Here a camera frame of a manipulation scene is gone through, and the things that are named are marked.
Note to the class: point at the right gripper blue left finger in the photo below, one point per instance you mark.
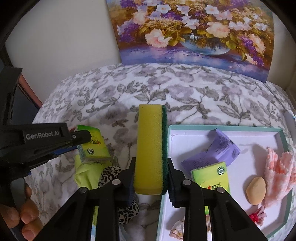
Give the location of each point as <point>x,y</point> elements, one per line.
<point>130,179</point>

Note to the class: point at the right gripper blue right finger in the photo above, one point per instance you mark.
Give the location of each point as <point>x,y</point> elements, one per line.
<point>175,185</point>

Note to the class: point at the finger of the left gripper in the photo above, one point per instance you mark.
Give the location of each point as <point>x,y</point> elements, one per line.
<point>64,150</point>

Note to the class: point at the green yellow scrub sponge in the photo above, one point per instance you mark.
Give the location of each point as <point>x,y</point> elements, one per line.
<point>151,165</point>

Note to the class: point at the leopard print scrunchie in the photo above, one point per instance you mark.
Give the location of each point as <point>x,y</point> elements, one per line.
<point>127,209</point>

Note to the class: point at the lime green cloth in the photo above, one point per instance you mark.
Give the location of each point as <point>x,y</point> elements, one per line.
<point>88,175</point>

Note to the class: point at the green tissue pack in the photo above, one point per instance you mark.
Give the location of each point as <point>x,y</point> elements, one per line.
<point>212,176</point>
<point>94,151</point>

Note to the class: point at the pink fluffy cloth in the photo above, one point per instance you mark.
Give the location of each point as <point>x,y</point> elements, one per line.
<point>279,176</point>

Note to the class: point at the person's left hand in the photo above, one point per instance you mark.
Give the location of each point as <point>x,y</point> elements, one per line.
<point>28,214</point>

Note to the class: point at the pink floral scrunchie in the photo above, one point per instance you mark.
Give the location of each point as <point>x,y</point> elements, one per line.
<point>177,231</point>

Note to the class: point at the purple foil sachet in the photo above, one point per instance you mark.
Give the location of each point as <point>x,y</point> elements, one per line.
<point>222,149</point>

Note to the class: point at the blue face mask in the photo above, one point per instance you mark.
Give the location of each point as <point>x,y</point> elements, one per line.
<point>93,232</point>

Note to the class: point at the grey floral blanket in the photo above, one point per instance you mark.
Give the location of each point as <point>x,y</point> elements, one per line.
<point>108,98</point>

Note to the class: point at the teal rimmed white tray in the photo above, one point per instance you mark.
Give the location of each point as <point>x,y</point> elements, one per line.
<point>186,140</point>

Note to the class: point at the round beige sponge puff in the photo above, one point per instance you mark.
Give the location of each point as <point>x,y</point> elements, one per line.
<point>256,191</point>

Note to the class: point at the small red flower clip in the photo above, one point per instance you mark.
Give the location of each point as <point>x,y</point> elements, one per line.
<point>258,216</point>

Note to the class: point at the floral painting canvas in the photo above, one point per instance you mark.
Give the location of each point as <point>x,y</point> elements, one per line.
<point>235,36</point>

